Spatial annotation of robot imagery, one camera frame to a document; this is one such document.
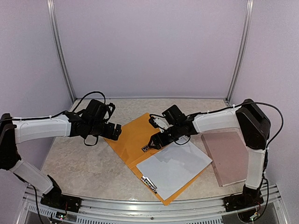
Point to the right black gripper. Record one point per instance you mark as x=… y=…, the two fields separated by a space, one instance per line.
x=157 y=141

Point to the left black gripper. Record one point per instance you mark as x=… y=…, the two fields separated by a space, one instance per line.
x=117 y=131

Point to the white paper sheet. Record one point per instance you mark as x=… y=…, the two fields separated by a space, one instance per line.
x=170 y=169

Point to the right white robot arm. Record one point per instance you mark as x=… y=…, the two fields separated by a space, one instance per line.
x=247 y=116

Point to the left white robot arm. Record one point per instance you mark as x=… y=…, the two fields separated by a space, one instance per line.
x=18 y=132

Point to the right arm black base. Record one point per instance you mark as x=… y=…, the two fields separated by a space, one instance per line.
x=248 y=198

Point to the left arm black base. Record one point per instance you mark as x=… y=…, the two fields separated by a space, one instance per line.
x=56 y=199

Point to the orange folder spine clip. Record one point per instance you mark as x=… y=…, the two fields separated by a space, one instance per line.
x=146 y=148

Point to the orange folder top clip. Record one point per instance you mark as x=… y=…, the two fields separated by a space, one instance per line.
x=149 y=184

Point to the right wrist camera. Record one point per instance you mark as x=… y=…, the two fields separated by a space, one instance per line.
x=158 y=123

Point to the front aluminium rail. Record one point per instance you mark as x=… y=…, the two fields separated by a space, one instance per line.
x=196 y=211

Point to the left aluminium frame post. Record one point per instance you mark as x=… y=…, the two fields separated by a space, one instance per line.
x=59 y=49

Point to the aluminium frame post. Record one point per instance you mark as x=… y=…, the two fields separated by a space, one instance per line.
x=241 y=50
x=59 y=49

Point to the right aluminium frame post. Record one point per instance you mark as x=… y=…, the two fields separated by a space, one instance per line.
x=241 y=50

